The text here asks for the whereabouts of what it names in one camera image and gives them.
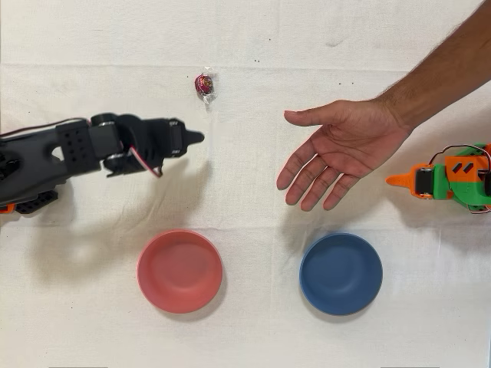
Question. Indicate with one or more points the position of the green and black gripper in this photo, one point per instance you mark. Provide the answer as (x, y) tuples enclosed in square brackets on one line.
[(423, 180)]

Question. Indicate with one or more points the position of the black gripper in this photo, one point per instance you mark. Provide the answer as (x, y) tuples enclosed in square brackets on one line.
[(177, 135)]

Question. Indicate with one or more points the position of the foil candy ball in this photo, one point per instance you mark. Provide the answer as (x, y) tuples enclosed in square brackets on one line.
[(203, 84)]

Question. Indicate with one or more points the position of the person's bare forearm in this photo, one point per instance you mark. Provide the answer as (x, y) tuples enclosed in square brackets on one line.
[(449, 65)]

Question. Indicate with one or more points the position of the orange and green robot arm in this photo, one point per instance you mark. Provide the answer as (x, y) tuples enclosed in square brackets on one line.
[(466, 168)]

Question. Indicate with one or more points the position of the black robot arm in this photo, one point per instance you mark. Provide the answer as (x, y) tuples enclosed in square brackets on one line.
[(30, 153)]

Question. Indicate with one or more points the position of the person's bare hand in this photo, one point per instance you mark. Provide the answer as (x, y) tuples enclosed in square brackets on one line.
[(353, 142)]

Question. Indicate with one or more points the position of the blue plastic bowl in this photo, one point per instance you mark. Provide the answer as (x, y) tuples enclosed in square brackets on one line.
[(341, 274)]

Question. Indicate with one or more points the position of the pink plastic bowl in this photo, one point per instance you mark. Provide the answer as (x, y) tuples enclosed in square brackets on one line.
[(180, 271)]

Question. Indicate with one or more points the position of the white tablecloth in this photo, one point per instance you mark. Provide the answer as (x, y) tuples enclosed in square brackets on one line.
[(245, 345)]

